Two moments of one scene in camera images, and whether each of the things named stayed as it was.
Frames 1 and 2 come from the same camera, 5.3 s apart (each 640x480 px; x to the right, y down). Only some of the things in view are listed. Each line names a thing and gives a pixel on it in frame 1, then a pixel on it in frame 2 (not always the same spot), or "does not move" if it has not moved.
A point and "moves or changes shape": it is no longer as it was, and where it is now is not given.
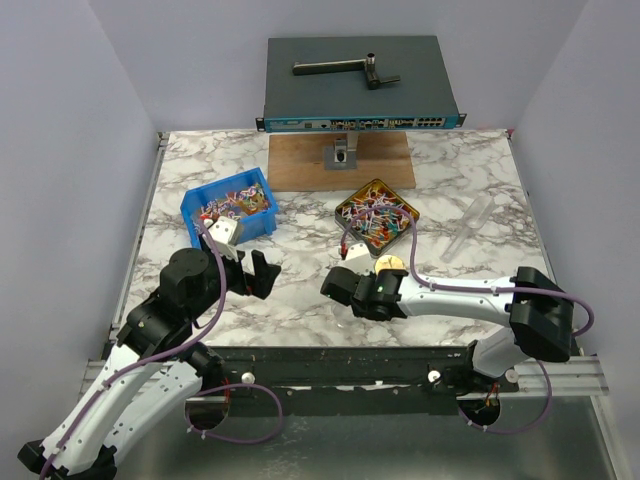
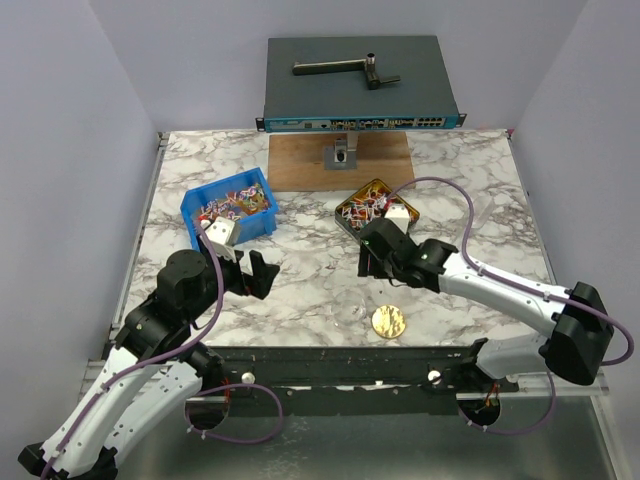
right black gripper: [356, 292] → [373, 255]
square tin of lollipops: [382, 228] does not move
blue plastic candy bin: [246, 198] does not move
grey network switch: [422, 99] does not move
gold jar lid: [388, 262] moves or changes shape
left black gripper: [262, 282] does not move
